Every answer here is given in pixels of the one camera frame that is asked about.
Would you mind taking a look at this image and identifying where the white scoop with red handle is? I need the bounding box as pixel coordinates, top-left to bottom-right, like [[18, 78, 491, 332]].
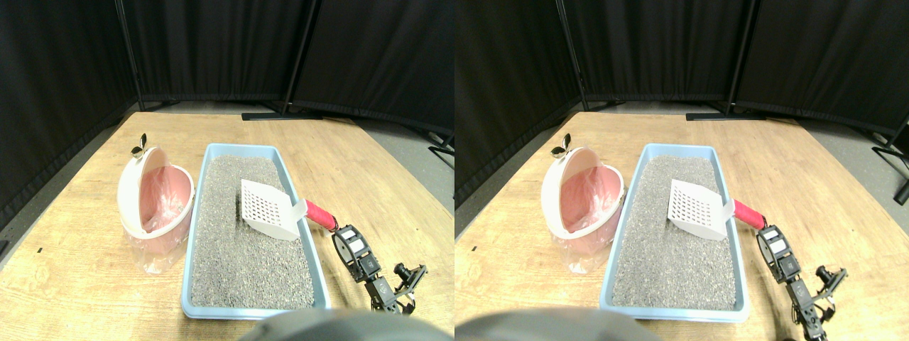
[[666, 178, 768, 242], [239, 178, 341, 243]]

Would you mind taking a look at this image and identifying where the black curtain stand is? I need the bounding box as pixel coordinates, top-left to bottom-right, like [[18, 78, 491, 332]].
[[425, 126, 455, 169], [871, 105, 909, 207], [685, 0, 766, 122], [241, 0, 322, 122], [554, 0, 620, 113], [113, 0, 180, 113]]

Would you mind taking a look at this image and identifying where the white bin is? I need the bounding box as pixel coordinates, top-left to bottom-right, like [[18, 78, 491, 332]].
[[541, 133, 626, 275], [116, 133, 196, 275]]

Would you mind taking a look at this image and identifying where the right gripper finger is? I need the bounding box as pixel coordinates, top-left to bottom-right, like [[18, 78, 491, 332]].
[[331, 231, 352, 269], [754, 229, 772, 266], [761, 224, 792, 261], [340, 224, 374, 262]]

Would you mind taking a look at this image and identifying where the blue litter tray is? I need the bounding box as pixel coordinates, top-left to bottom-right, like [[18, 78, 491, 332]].
[[599, 143, 753, 325], [180, 143, 332, 321]]

